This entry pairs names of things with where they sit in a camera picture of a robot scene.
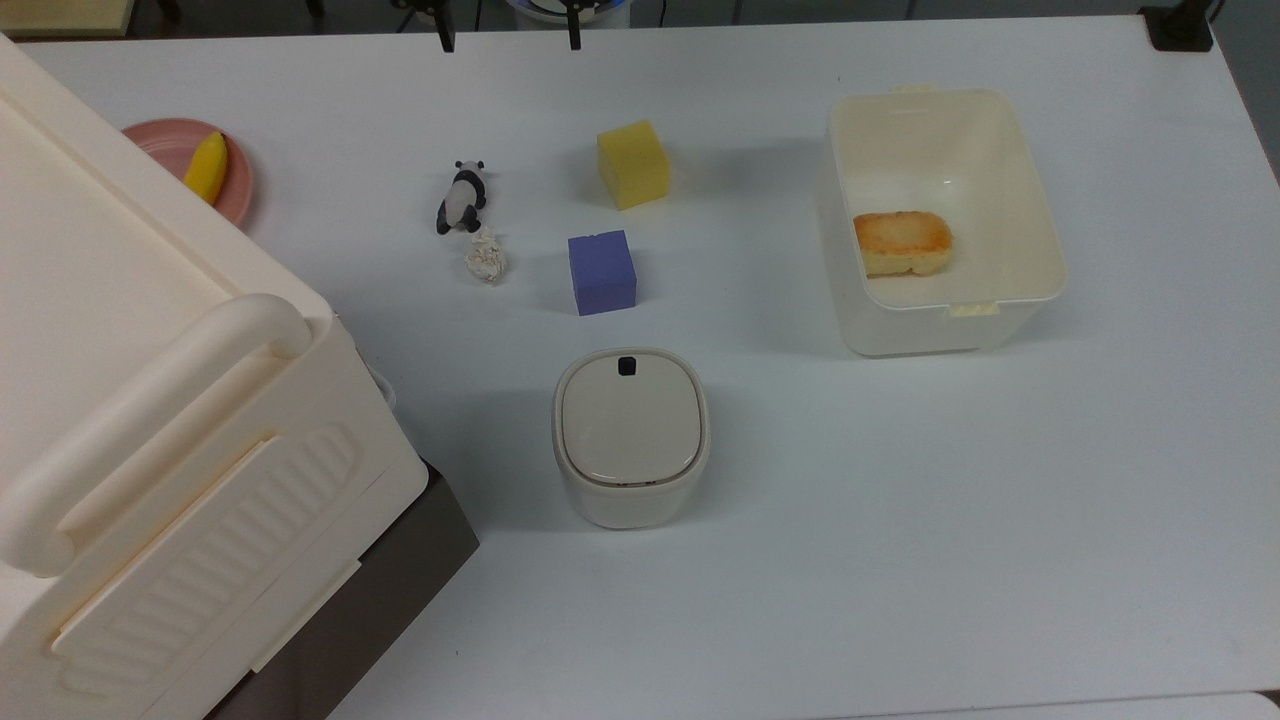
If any beige lidded trash can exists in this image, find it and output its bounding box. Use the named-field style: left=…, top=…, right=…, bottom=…
left=552, top=347, right=711, bottom=530

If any cream open plastic bin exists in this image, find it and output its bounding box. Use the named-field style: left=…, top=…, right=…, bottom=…
left=815, top=85, right=1068, bottom=359

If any yellow foam cube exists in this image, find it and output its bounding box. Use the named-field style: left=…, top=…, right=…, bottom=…
left=597, top=120, right=672, bottom=211

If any black white panda figure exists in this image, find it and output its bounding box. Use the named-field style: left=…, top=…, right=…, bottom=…
left=435, top=160, right=489, bottom=236

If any crumpled white paper ball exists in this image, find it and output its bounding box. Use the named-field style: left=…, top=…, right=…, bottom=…
left=465, top=227, right=508, bottom=286

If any purple foam cube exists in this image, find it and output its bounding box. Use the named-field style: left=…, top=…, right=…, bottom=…
left=568, top=230, right=638, bottom=317

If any yellow toy banana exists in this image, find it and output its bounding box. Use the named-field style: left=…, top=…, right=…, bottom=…
left=183, top=131, right=229, bottom=206

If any pink plate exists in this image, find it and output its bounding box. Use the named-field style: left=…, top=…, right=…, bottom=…
left=122, top=118, right=254, bottom=229

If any pale yellow board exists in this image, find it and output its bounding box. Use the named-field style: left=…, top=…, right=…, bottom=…
left=0, top=0, right=136, bottom=39

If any toasted bread toy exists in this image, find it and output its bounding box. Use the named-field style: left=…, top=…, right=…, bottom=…
left=853, top=210, right=954, bottom=278

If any black table clamp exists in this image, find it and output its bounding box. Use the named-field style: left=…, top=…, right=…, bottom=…
left=1140, top=0, right=1216, bottom=53

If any cream storage box with handles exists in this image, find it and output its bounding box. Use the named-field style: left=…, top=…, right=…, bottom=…
left=0, top=35, right=431, bottom=720

